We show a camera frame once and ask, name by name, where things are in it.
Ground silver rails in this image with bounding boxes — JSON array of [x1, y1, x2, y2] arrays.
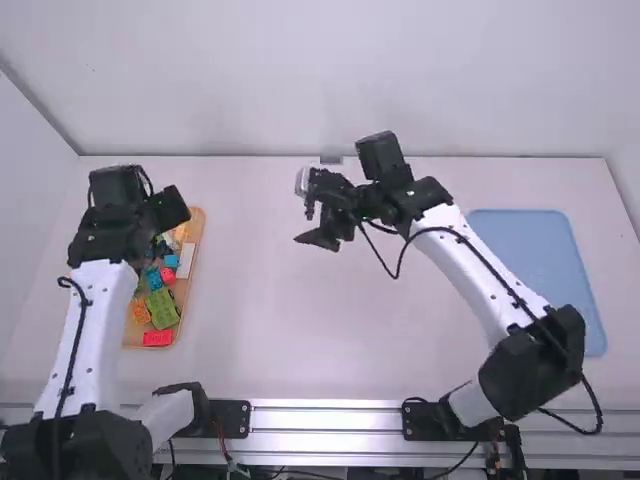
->
[[0, 397, 640, 471]]

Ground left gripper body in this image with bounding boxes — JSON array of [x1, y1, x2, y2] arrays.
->
[[148, 184, 193, 236]]

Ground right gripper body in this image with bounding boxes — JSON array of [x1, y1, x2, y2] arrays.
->
[[307, 167, 362, 242]]

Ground clear white toy plate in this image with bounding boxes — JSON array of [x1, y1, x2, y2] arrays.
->
[[177, 243, 197, 279]]

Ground blue mat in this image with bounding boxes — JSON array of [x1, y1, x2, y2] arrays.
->
[[467, 208, 609, 359]]

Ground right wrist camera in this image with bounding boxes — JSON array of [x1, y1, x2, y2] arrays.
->
[[293, 167, 314, 200]]

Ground green toy car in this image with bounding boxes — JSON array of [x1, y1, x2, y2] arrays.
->
[[146, 289, 182, 330]]

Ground black cable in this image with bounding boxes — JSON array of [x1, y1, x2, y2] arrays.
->
[[537, 372, 605, 436], [355, 219, 426, 281]]

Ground tan tray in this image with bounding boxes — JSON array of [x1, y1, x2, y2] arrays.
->
[[121, 205, 207, 350]]

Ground pile of toy bricks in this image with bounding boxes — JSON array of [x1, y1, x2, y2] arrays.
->
[[144, 223, 194, 261]]

